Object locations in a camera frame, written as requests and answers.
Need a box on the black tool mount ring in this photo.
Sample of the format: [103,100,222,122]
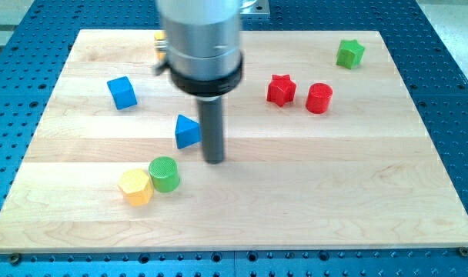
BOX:
[152,55,244,98]

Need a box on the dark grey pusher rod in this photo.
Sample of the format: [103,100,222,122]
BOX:
[196,96,224,164]

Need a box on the wooden board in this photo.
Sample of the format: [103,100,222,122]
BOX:
[0,29,468,253]

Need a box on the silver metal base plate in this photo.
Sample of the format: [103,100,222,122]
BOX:
[240,0,270,18]

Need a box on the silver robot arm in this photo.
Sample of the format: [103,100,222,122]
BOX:
[156,0,243,164]

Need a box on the red cylinder block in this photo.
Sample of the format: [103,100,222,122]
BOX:
[306,83,333,114]

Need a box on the blue triangle block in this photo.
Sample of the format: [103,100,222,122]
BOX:
[175,115,201,149]

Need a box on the green star block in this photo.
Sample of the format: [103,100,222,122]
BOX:
[336,39,366,69]

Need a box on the yellow block behind arm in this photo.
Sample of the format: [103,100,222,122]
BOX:
[154,30,167,60]

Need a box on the green cylinder block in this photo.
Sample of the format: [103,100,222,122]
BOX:
[149,156,180,192]

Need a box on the yellow hexagon block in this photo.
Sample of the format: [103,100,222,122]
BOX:
[118,169,154,206]

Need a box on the red star block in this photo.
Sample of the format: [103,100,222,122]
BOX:
[266,75,296,107]

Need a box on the blue cube block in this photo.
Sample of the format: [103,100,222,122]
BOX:
[107,76,137,110]

